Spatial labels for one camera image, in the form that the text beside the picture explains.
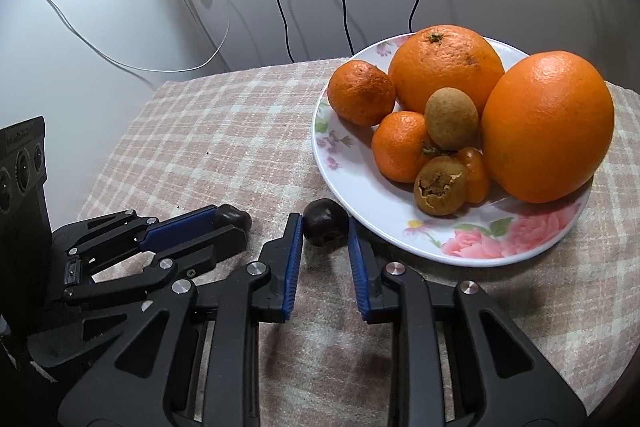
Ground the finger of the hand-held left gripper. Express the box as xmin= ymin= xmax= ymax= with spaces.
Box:
xmin=51 ymin=205 xmax=221 ymax=268
xmin=64 ymin=222 xmax=252 ymax=308

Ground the round green-brown fruit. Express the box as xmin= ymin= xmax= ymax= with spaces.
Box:
xmin=424 ymin=87 xmax=479 ymax=151

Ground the small mandarin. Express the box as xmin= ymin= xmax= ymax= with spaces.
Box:
xmin=371 ymin=111 xmax=433 ymax=184
xmin=327 ymin=60 xmax=397 ymax=126

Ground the cracked yellow-brown small fruit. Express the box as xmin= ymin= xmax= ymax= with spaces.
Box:
xmin=413 ymin=155 xmax=470 ymax=216

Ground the dark brown chestnut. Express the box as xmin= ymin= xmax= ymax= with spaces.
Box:
xmin=216 ymin=204 xmax=252 ymax=233
xmin=303 ymin=199 xmax=349 ymax=248

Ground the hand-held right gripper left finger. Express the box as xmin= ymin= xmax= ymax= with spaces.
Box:
xmin=57 ymin=213 xmax=306 ymax=427

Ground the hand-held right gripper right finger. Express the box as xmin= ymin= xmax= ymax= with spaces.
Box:
xmin=346 ymin=217 xmax=587 ymax=427

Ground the white floral plate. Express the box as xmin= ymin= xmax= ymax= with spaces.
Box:
xmin=311 ymin=33 xmax=596 ymax=268

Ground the large smooth orange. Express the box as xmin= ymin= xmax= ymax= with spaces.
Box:
xmin=481 ymin=51 xmax=616 ymax=204

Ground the pink checked cloth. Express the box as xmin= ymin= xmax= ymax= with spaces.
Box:
xmin=75 ymin=57 xmax=640 ymax=427

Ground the small oval kumquat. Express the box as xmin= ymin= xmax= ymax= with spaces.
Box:
xmin=456 ymin=146 xmax=490 ymax=204

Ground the large rough-skinned orange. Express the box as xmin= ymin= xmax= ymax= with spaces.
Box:
xmin=388 ymin=25 xmax=506 ymax=115

